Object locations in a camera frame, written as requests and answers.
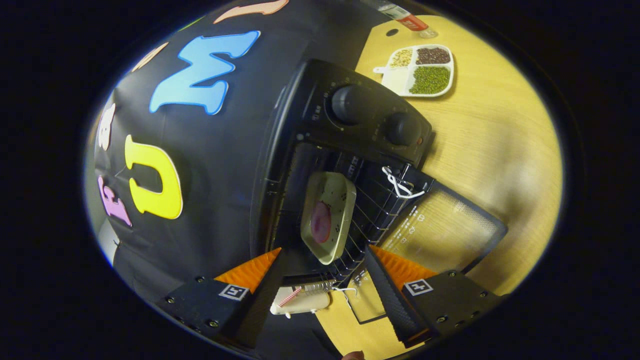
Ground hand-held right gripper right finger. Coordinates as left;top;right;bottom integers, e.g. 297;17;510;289
364;245;503;348

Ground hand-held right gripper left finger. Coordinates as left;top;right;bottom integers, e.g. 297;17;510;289
157;247;283;348

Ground pink meat slice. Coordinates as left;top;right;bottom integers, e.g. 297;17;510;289
310;201;333;244

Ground cream food tray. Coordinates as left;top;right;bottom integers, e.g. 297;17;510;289
300;171;357;266

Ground black electric oven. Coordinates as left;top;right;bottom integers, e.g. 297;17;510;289
250;59;508;326

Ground red striped straw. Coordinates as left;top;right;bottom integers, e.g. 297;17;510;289
278;286;303;308

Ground clear glass cup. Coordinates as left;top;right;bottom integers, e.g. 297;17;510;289
300;280;337;296

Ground black backdrop cloth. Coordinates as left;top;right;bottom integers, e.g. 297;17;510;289
85;0;391;358

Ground white divided dish of beans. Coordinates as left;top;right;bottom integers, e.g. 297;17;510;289
372;44;455;98

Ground plastic bottle with red label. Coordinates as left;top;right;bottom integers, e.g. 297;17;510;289
370;0;438;39

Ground white cord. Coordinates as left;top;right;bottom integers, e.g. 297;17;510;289
381;166;426;200
330;286;359;312

